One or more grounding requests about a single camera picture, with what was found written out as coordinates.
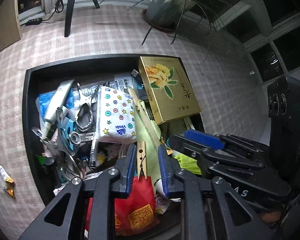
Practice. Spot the wooden panel board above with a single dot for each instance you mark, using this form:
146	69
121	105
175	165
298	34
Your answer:
10	29

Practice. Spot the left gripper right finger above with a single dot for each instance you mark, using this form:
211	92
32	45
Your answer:
172	187

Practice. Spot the black stand leg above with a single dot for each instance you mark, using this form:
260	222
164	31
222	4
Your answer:
68	17

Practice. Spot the white dotted tissue pack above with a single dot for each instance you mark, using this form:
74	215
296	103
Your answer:
115	118

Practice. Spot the yellow flower tea box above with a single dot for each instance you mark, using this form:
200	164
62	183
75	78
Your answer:
168	88

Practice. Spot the potted plant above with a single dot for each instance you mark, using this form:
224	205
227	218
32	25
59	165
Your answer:
167	14

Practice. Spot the red coffee creamer sachet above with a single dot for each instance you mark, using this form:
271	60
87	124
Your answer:
161	204

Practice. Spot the black power strip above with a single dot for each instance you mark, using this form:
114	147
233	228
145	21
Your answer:
36	21

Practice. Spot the red fabric pouch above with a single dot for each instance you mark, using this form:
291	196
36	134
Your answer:
136	214

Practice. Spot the silver cosmetic tube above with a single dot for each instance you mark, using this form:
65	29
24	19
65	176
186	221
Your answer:
57	100

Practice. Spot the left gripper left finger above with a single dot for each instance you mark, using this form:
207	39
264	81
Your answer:
126	167

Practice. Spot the wooden clothespin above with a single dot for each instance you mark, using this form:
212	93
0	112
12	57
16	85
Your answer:
141	160

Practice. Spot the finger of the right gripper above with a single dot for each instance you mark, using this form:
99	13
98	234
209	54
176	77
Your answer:
187	147
204	139

